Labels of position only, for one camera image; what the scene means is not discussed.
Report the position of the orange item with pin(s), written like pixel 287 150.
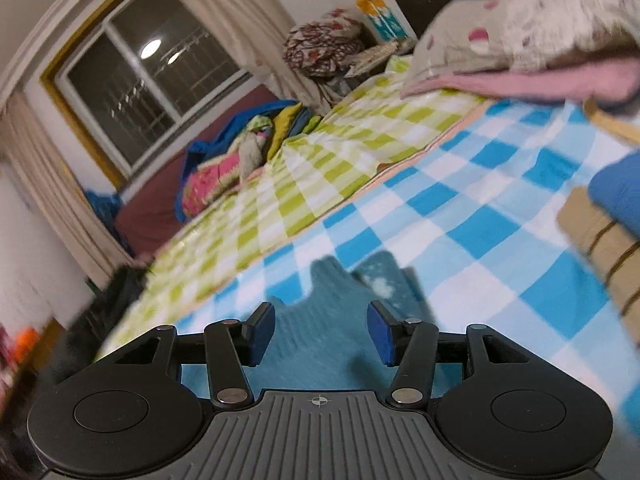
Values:
pixel 27 342

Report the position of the pink floral quilt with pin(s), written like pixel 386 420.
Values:
pixel 215 180

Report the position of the yellow cloth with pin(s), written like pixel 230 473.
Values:
pixel 292 122

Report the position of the black jacket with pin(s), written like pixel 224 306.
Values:
pixel 100 320

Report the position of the floral print pillow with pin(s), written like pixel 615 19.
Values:
pixel 540 25

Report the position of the stack of papers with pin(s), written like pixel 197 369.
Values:
pixel 375 57

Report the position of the yellow and blue carton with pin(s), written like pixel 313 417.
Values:
pixel 385 15

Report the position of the pile of colourful bedding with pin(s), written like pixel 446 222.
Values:
pixel 235 125

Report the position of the teal knit sweater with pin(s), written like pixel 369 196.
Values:
pixel 320 325

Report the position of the green checkered plastic sheet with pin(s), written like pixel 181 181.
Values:
pixel 320 160

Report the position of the cream curtain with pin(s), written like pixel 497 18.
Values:
pixel 250 25
pixel 55 185

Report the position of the maroon sofa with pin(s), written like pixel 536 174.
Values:
pixel 150 210

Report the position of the blue plastic bag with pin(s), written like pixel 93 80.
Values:
pixel 105 207

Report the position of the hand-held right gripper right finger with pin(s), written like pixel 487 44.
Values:
pixel 379 332

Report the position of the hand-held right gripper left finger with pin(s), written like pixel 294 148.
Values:
pixel 263 332

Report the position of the brown floral cloth bundle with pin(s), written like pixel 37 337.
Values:
pixel 320 42

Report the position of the pink blanket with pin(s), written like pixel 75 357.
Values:
pixel 550 82

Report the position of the beige striped knit garment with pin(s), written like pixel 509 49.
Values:
pixel 605 250

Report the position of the window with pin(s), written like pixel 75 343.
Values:
pixel 145 75

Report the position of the blue ribbed knit sweater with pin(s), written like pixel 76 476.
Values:
pixel 620 190

